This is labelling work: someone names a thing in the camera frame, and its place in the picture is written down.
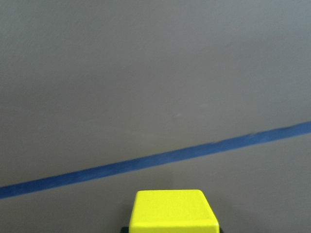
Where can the yellow cube block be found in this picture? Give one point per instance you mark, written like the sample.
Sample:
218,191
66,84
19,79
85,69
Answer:
172,211

